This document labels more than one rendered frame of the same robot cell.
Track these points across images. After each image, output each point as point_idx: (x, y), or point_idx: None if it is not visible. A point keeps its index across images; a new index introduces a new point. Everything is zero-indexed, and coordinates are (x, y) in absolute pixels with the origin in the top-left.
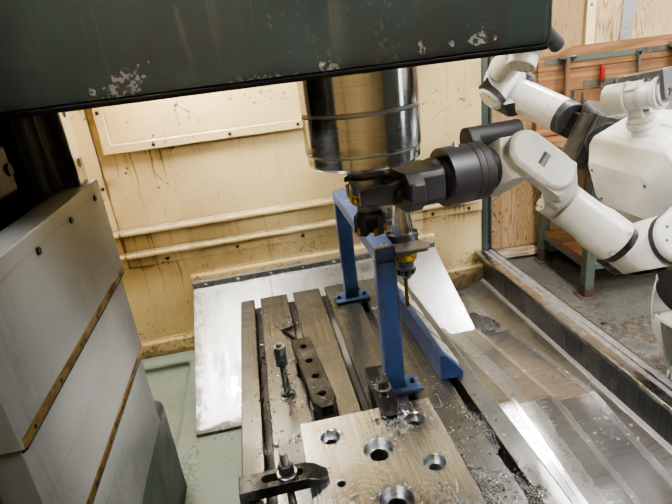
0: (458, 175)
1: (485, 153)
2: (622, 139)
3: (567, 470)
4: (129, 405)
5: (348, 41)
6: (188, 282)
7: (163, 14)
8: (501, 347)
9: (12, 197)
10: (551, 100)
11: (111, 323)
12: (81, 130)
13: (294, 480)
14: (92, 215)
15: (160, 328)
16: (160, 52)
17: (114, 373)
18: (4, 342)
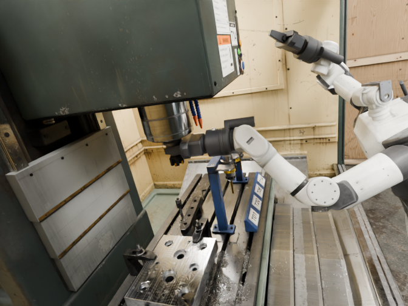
0: (206, 144)
1: (223, 135)
2: (367, 120)
3: (297, 295)
4: (115, 210)
5: (127, 96)
6: (186, 159)
7: (69, 88)
8: (316, 221)
9: (77, 133)
10: (352, 88)
11: (108, 180)
12: None
13: (140, 255)
14: (103, 141)
15: (176, 177)
16: (71, 101)
17: (105, 198)
18: (36, 188)
